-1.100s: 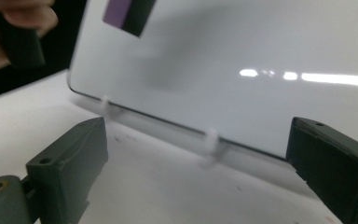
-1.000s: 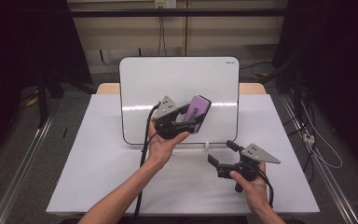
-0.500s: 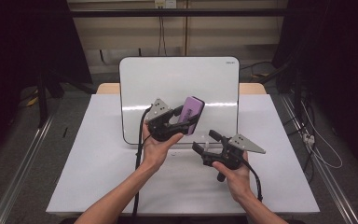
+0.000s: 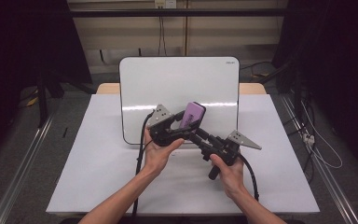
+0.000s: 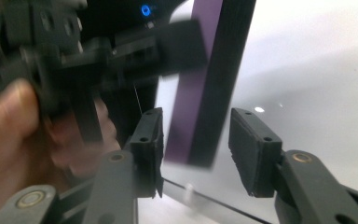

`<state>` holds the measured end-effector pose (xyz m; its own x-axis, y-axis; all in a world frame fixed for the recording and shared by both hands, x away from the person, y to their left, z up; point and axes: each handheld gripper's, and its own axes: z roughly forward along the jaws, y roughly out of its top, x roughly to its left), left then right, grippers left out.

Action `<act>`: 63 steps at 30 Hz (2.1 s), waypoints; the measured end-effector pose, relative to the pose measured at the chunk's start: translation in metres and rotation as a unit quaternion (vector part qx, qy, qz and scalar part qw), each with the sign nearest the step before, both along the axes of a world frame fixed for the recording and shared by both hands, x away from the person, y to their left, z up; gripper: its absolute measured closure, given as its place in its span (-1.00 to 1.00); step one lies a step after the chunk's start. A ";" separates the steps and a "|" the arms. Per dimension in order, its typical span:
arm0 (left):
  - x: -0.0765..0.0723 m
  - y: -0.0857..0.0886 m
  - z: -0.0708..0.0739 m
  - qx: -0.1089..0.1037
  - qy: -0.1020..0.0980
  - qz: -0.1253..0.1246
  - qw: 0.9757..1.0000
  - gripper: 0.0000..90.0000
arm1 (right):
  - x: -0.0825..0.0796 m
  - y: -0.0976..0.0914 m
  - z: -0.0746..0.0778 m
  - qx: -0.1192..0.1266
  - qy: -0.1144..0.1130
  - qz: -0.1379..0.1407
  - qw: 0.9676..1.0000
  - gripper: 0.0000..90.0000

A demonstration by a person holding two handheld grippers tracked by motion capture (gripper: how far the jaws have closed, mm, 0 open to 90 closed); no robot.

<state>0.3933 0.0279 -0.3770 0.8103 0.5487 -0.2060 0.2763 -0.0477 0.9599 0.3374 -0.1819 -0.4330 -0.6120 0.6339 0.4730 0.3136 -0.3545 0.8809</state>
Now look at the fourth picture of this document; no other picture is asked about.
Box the purple whiteboard eraser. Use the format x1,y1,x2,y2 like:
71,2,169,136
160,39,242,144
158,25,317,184
179,101,207,131

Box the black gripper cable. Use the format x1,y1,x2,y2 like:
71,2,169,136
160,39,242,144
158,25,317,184
236,153,261,202
131,109,157,218

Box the white table cover sheet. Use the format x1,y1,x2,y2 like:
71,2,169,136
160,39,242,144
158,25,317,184
46,93,321,217

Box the black horizontal bar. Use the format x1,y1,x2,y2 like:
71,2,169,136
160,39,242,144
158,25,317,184
69,7,291,19

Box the black curtain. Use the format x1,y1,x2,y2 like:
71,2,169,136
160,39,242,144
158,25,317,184
0,0,93,162
271,0,358,178

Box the white cable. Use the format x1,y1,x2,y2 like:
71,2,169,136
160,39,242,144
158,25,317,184
300,101,345,171

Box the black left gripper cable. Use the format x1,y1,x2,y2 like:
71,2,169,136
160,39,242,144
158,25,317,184
131,109,157,218

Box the white whiteboard with black rim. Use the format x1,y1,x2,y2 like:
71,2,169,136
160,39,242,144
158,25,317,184
118,55,241,147

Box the black metal stand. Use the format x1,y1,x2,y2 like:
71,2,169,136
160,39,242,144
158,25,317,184
35,69,65,129

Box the person's left hand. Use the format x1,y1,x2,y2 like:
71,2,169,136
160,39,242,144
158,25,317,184
143,125,186,175

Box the black hanging cable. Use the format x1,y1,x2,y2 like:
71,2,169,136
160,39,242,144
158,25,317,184
157,15,167,58

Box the white wall socket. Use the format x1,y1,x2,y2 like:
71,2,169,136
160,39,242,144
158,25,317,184
154,0,178,9

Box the aluminium floor rail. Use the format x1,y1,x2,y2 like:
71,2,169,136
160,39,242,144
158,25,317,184
0,114,56,224
279,93,358,224

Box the person's right hand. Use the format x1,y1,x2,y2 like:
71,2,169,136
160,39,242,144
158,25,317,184
209,153,247,201

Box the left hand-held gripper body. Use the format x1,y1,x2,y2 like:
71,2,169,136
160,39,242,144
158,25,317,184
147,104,200,147

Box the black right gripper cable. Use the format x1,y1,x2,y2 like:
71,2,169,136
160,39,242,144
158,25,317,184
236,153,261,202

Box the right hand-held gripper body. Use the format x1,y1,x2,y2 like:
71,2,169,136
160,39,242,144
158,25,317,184
203,129,263,181

